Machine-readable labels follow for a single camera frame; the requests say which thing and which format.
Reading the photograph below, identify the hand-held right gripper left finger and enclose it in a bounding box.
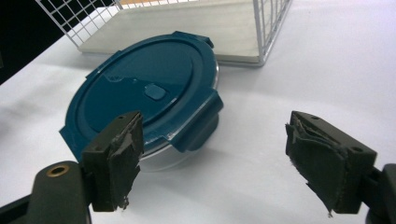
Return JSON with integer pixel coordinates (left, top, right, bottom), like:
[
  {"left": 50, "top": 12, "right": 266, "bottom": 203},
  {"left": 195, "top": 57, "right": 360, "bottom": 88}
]
[{"left": 81, "top": 110, "right": 145, "bottom": 213}]

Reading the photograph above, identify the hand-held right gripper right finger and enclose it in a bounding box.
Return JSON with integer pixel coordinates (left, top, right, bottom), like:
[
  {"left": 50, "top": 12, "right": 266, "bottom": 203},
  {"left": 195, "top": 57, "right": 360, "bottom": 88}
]
[{"left": 285, "top": 110, "right": 378, "bottom": 217}]

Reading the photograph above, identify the round container with blue lid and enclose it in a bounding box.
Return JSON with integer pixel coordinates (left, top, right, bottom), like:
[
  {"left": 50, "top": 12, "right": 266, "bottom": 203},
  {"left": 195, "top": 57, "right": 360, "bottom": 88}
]
[{"left": 59, "top": 30, "right": 224, "bottom": 173}]

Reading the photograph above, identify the white wire rack with board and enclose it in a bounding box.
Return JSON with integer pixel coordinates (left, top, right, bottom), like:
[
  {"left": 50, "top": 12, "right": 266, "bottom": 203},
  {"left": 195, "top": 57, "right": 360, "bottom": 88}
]
[{"left": 35, "top": 0, "right": 293, "bottom": 68}]

